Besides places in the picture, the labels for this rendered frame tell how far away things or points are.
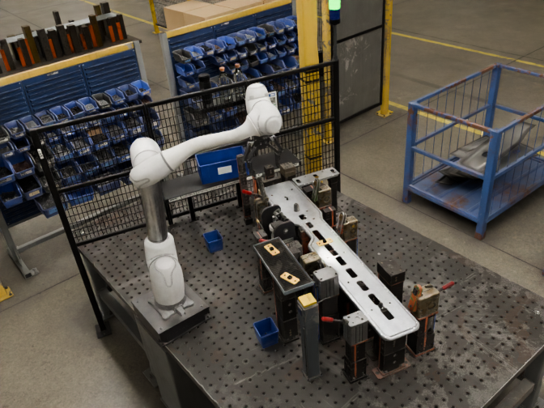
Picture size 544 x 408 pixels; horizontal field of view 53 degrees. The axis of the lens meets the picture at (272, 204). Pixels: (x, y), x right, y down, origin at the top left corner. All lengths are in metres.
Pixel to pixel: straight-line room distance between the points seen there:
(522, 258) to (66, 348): 3.35
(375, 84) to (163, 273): 4.18
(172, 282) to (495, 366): 1.55
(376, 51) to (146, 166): 4.15
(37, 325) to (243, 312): 1.88
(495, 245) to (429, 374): 2.12
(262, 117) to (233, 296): 1.16
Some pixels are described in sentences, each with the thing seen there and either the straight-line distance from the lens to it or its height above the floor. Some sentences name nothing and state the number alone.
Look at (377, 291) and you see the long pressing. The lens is 2.56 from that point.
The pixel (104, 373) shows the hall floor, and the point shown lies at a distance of 3.81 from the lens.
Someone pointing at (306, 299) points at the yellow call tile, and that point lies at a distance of 2.28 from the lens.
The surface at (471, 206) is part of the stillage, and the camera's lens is 4.71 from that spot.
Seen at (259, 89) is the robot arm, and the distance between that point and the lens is 2.37.
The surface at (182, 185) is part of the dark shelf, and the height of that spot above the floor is 1.03.
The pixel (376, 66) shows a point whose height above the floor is 0.62.
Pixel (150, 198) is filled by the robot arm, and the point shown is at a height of 1.36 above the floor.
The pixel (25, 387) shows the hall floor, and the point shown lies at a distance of 3.96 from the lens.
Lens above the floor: 2.73
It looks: 33 degrees down
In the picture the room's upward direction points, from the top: 6 degrees counter-clockwise
